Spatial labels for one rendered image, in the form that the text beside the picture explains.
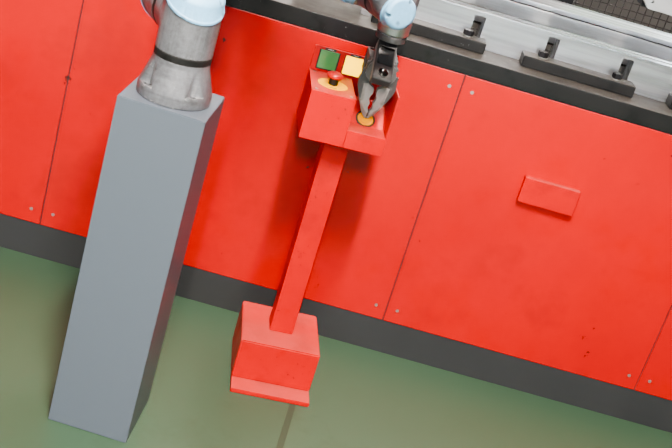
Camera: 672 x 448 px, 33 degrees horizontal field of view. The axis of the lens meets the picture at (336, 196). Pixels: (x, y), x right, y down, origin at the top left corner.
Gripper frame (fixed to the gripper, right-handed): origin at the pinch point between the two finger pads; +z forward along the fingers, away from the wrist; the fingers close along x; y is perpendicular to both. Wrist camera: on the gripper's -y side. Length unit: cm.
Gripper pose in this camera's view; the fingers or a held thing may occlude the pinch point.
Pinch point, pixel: (367, 114)
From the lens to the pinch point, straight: 265.0
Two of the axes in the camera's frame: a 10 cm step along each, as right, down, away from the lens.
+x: -9.6, -2.2, -1.6
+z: -2.7, 8.5, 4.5
